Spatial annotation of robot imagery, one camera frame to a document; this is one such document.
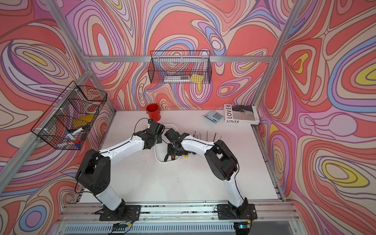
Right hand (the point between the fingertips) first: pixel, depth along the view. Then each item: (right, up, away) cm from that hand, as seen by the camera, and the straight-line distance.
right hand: (173, 156), depth 93 cm
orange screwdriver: (+29, +11, +12) cm, 33 cm away
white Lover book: (+54, +28, +20) cm, 64 cm away
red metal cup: (-16, +30, +15) cm, 37 cm away
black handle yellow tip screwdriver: (+8, 0, +1) cm, 8 cm away
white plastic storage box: (-8, +4, +1) cm, 9 cm away
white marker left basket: (-41, +18, -23) cm, 51 cm away
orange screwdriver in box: (+33, +11, +11) cm, 37 cm away
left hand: (-10, +12, 0) cm, 16 cm away
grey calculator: (+30, +27, +22) cm, 45 cm away
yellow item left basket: (-42, +22, -22) cm, 52 cm away
